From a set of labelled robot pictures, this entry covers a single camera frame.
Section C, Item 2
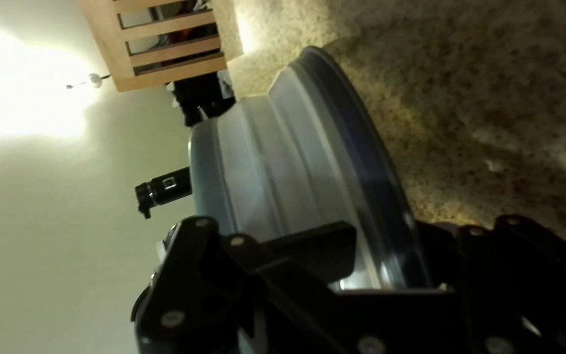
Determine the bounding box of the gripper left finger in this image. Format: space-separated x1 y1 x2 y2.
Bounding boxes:
132 215 358 354

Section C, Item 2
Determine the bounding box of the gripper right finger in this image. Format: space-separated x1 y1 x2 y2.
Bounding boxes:
412 214 566 354

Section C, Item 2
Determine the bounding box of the grey bowl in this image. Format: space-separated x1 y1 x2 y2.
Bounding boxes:
188 46 434 292

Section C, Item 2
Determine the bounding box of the black cylindrical device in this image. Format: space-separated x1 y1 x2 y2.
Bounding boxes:
135 167 193 220

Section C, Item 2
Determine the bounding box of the black bag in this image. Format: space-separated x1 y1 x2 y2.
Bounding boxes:
171 70 237 128

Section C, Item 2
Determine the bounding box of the light wooden slatted rack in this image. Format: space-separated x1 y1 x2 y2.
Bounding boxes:
79 0 244 93

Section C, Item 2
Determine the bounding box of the white spring door stop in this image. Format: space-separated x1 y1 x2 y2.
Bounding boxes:
65 73 112 90

